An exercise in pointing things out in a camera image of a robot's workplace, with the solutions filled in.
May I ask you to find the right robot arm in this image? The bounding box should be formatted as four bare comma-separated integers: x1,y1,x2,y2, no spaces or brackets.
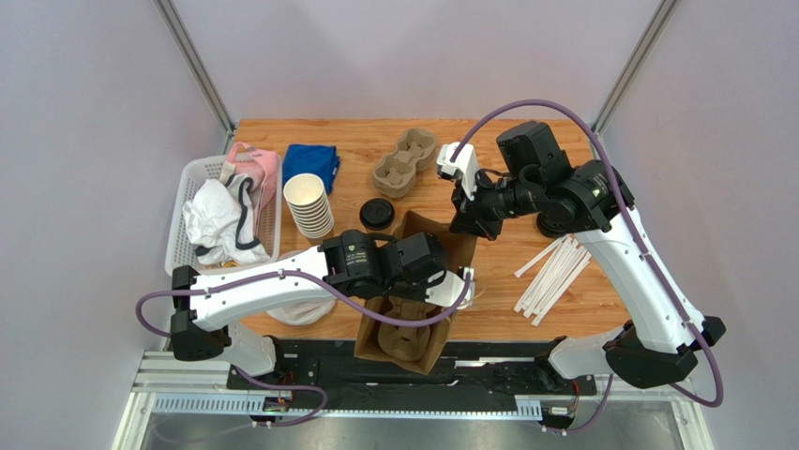
436,121,726,389

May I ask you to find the black cup lid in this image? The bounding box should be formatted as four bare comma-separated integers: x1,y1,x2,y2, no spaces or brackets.
359,198,396,231

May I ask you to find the stack of black lids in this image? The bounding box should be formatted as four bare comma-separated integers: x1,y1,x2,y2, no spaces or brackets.
535,208,576,239

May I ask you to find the bundle of white straws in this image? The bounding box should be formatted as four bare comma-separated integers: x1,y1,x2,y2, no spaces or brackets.
513,235,592,326

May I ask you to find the white plastic basket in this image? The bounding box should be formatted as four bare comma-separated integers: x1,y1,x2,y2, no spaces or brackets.
164,156,283,276

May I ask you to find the stack of paper cups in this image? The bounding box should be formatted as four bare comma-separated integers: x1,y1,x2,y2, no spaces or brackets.
283,173,335,245

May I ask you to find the blue folded cloth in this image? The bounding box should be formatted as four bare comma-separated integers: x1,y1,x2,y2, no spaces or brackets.
282,143,340,194

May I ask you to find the white mesh food cover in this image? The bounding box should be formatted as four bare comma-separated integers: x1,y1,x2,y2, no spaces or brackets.
264,249,339,327

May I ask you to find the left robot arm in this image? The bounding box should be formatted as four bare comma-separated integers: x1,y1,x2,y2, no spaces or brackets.
170,230,460,375

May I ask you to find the single cardboard cup carrier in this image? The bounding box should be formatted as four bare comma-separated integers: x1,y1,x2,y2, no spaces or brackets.
377,297,438,362

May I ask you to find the pink cloth bag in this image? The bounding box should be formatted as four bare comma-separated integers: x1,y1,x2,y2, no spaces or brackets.
219,142,281,211

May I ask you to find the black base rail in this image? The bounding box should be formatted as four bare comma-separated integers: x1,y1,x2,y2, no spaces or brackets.
260,339,597,413

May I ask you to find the brown paper bag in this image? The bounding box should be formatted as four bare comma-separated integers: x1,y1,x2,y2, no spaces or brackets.
354,211,476,375

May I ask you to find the white crumpled cloth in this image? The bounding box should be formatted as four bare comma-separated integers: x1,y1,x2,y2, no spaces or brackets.
182,174,269,265

